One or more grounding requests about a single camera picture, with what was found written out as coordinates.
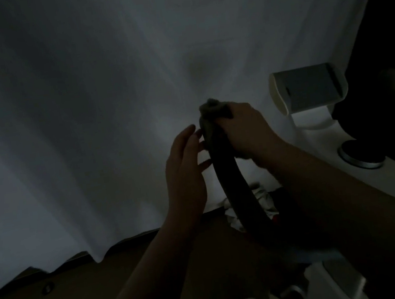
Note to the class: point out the person's left hand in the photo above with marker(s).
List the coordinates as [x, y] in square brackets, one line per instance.
[184, 185]

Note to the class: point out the grey cleaning cloth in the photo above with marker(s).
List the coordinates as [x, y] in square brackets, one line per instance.
[210, 108]

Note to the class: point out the white hanging sheet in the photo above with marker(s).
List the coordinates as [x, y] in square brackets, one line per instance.
[70, 117]

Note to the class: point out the grey white tablet holder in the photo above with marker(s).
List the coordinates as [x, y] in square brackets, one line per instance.
[307, 88]

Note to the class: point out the person's left forearm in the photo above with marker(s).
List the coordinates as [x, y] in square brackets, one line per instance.
[153, 283]

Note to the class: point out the white exercise bike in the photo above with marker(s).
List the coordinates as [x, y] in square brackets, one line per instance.
[386, 180]

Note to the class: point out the small round floor fitting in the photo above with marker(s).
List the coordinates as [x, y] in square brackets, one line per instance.
[47, 287]

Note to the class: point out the person's right hand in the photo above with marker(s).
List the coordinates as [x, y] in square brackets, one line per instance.
[249, 133]

